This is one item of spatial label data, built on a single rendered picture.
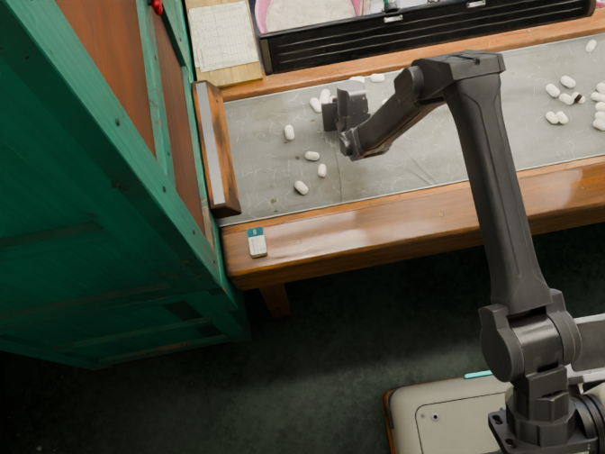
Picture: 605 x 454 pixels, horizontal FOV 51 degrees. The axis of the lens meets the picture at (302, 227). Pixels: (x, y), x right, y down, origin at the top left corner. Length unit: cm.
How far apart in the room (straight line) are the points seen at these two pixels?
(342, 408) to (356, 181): 88
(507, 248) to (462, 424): 105
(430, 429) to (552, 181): 74
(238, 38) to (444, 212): 63
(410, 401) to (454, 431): 14
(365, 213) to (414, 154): 19
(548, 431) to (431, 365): 124
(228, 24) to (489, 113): 89
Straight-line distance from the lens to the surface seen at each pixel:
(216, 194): 132
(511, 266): 85
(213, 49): 157
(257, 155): 147
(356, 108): 129
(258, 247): 135
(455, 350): 214
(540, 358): 86
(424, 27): 122
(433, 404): 183
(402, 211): 140
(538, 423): 90
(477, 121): 85
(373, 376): 209
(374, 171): 145
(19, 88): 55
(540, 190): 148
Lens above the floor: 208
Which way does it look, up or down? 73 degrees down
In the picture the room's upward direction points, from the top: 6 degrees counter-clockwise
